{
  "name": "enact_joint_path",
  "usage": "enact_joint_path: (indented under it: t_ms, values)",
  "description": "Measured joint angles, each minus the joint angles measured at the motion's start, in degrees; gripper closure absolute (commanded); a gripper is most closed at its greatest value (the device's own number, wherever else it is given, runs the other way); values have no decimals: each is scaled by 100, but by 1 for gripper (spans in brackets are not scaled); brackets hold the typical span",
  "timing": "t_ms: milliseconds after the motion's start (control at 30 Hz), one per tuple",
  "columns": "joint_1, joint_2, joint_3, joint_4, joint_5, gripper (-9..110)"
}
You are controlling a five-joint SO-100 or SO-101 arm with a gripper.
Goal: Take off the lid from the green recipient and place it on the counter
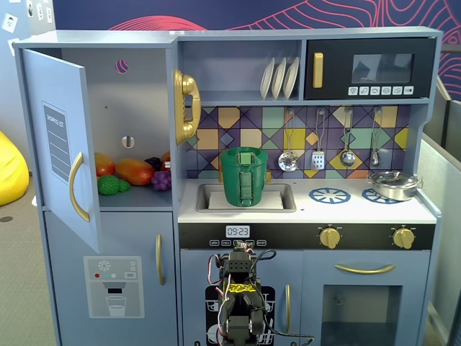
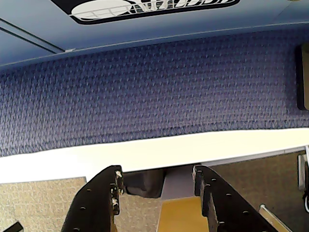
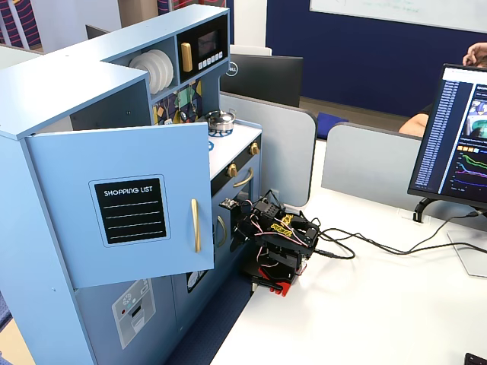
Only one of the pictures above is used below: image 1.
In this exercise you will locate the white paper portrait print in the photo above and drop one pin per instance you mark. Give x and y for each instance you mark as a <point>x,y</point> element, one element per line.
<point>13,45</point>
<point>30,8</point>
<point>11,22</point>
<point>49,14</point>
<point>40,11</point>

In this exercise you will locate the round floor outlet cover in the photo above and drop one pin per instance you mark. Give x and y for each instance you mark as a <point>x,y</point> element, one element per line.
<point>5,218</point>

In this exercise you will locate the blue cupboard door shopping list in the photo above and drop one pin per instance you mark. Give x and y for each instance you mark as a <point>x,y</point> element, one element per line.
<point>43,90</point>

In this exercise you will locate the blue freezer door ice dispenser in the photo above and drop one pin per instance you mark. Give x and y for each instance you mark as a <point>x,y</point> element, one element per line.
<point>72,238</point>

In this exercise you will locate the red orange toy mango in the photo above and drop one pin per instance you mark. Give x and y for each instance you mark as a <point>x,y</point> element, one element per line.
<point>104,166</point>

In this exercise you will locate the long orange toy papaya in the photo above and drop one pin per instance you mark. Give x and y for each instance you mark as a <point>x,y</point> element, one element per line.
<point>135,172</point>

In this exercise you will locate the dark toy blackberries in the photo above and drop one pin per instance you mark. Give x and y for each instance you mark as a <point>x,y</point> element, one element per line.
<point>154,163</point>

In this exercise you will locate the purple toy grapes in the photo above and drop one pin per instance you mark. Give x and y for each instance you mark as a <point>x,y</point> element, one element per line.
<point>161,180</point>

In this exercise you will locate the gold stove knob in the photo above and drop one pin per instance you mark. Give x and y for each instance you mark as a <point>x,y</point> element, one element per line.
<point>329,238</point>
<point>403,238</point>

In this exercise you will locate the steel pot lid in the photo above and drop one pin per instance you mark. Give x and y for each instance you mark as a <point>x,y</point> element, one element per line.
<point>390,177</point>

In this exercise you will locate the black toy microwave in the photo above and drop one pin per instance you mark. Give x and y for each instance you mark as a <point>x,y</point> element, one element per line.
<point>335,65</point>

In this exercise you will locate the red toy fruit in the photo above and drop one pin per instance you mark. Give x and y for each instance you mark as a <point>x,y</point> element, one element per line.
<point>166,167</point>

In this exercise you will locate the steel serving spoon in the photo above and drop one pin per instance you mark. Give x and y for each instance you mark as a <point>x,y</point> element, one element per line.
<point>375,158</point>

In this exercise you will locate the orange toy fruit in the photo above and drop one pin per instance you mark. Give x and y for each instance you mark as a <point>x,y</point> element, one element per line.
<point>166,157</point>

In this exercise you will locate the blue wooden toy kitchen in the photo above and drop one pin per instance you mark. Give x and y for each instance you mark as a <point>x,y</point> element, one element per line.
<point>237,65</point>

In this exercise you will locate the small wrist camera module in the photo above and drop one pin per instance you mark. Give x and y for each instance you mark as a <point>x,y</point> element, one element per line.
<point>240,247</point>

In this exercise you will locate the grey office partition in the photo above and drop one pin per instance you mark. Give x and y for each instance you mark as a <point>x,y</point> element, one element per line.
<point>452,119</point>
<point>444,216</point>

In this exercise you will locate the steel skimmer spoon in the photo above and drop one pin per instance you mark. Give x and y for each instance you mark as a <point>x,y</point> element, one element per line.
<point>288,162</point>

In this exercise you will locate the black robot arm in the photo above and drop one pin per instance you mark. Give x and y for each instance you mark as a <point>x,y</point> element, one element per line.
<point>239,265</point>

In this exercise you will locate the green printed container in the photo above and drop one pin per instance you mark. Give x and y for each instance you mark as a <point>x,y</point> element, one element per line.
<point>230,187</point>

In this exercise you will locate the grey sink basin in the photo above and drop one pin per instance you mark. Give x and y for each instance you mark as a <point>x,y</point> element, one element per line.
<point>202,199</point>

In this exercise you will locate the green toy vegetable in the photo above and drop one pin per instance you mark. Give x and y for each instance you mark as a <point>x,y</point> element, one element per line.
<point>108,185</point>

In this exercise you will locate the yellow bean bag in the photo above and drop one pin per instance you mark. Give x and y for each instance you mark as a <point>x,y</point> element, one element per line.
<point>11,173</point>

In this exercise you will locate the steel cooking pot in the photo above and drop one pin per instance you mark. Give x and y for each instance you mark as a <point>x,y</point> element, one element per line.
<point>392,191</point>

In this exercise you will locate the gold toy telephone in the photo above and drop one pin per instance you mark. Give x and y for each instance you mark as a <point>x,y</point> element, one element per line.
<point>187,86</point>

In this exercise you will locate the steel ladle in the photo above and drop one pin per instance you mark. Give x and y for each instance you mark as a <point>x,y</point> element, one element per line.
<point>348,158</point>

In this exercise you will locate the white toy plate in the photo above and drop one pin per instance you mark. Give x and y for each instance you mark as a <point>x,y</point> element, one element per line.
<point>278,79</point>
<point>266,81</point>
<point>291,77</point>

